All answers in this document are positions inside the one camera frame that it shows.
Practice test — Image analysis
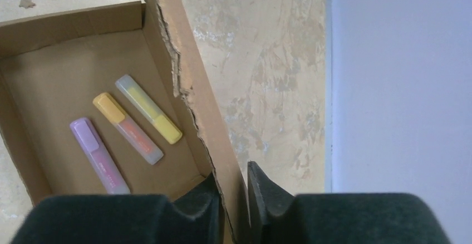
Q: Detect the orange marker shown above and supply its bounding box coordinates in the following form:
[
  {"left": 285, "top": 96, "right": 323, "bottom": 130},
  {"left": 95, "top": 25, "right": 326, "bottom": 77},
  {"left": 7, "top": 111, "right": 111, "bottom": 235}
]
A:
[{"left": 92, "top": 92, "right": 164, "bottom": 165}]

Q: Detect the yellow marker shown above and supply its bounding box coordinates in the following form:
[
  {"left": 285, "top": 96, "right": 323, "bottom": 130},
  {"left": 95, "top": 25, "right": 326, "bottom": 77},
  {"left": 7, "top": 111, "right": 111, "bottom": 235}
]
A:
[{"left": 115, "top": 75, "right": 183, "bottom": 144}]

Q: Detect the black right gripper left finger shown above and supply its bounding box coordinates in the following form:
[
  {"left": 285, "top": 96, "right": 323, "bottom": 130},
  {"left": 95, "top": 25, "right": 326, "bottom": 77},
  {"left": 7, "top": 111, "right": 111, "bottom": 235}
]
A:
[{"left": 12, "top": 175, "right": 223, "bottom": 243}]

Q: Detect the brown cardboard box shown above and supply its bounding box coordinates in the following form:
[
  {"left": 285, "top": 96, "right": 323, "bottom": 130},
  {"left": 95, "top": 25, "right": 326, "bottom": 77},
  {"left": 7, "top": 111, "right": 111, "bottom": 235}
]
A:
[{"left": 1, "top": 0, "right": 251, "bottom": 243}]

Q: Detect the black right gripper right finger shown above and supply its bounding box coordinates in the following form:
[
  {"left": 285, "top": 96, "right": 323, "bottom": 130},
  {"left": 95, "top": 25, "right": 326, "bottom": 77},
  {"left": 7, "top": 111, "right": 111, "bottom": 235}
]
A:
[{"left": 247, "top": 161, "right": 450, "bottom": 243}]

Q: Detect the pink marker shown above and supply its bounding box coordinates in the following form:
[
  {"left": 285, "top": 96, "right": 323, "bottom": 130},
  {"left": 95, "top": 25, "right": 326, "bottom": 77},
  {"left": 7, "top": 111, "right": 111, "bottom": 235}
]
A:
[{"left": 70, "top": 118, "right": 131, "bottom": 194}]

